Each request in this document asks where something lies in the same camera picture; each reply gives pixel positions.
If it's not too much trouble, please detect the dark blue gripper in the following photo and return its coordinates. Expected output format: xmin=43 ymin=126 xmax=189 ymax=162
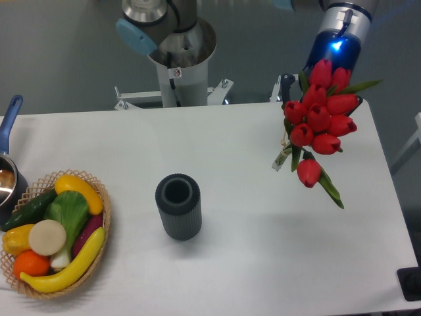
xmin=280 ymin=30 xmax=363 ymax=113

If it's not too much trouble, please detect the red tulip bouquet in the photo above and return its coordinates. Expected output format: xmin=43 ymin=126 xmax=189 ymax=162
xmin=272 ymin=59 xmax=379 ymax=208

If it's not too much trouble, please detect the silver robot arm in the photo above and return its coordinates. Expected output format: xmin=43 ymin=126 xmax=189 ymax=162
xmin=116 ymin=1 xmax=378 ymax=107

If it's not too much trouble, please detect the dark grey ribbed vase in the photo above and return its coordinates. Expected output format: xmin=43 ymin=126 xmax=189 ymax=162
xmin=155 ymin=173 xmax=202 ymax=241

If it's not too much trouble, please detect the black device at edge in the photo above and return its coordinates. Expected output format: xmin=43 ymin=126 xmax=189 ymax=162
xmin=397 ymin=267 xmax=420 ymax=302

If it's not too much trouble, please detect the purple sweet potato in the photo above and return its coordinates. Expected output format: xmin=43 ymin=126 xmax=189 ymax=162
xmin=72 ymin=214 xmax=103 ymax=258

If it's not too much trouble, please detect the green bok choy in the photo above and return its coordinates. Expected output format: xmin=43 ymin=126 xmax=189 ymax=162
xmin=43 ymin=191 xmax=89 ymax=272

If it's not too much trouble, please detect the woven wicker basket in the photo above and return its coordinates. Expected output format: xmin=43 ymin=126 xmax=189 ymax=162
xmin=1 ymin=169 xmax=111 ymax=300

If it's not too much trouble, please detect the beige round disc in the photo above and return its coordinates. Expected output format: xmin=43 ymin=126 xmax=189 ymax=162
xmin=28 ymin=219 xmax=66 ymax=256

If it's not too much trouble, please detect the dark green cucumber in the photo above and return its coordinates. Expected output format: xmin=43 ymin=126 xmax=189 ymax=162
xmin=1 ymin=190 xmax=57 ymax=232

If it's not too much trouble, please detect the yellow banana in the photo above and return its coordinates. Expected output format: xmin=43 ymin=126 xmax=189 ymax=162
xmin=20 ymin=227 xmax=105 ymax=294

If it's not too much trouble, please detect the orange fruit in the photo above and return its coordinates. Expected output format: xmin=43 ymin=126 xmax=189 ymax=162
xmin=13 ymin=250 xmax=50 ymax=279

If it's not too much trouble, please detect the yellow bell pepper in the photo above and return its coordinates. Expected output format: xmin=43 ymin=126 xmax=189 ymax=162
xmin=2 ymin=224 xmax=35 ymax=256

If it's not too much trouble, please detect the white frame at right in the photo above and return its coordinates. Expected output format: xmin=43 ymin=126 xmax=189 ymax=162
xmin=389 ymin=113 xmax=420 ymax=176

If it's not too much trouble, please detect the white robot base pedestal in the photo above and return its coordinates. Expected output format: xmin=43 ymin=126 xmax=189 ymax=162
xmin=116 ymin=18 xmax=234 ymax=107

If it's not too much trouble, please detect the blue handled saucepan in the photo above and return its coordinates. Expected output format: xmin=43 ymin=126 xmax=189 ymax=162
xmin=1 ymin=95 xmax=28 ymax=224

